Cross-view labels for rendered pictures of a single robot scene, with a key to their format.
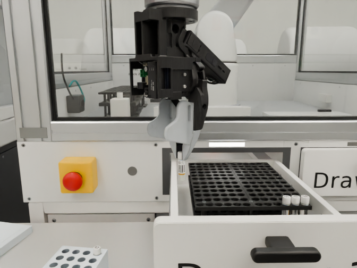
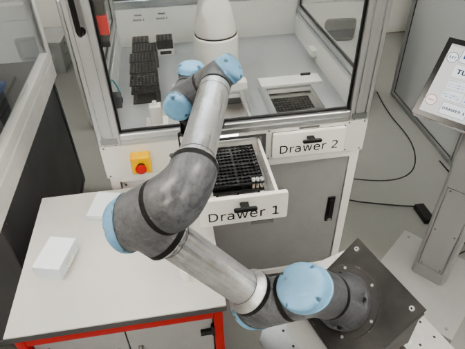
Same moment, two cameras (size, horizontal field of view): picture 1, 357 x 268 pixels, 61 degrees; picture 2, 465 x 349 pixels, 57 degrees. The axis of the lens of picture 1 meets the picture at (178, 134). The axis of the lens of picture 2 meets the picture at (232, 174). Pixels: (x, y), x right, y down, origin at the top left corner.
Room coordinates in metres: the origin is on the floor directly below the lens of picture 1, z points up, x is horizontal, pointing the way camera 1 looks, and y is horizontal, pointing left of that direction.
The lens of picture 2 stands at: (-0.65, 0.04, 1.83)
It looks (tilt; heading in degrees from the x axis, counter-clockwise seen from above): 39 degrees down; 353
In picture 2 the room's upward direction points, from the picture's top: 2 degrees counter-clockwise
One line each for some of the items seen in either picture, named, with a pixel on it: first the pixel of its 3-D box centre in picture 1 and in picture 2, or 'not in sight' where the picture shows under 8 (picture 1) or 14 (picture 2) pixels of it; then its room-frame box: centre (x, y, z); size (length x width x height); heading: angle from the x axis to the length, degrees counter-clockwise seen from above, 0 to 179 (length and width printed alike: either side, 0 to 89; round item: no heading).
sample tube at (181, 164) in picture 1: (181, 166); not in sight; (0.45, -0.01, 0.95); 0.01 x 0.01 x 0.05
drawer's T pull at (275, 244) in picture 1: (281, 248); (245, 206); (0.30, -0.12, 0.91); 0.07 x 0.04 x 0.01; 91
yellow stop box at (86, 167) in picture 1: (78, 175); (141, 163); (0.63, 0.22, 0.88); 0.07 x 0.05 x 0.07; 91
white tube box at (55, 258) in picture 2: not in sight; (56, 257); (0.29, 0.49, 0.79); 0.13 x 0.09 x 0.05; 165
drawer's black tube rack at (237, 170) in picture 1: (237, 196); (233, 171); (0.53, -0.11, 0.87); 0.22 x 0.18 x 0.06; 1
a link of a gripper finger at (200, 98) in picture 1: (192, 99); not in sight; (0.43, -0.02, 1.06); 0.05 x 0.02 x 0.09; 39
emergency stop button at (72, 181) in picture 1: (73, 180); (141, 168); (0.60, 0.22, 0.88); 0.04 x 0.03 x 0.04; 91
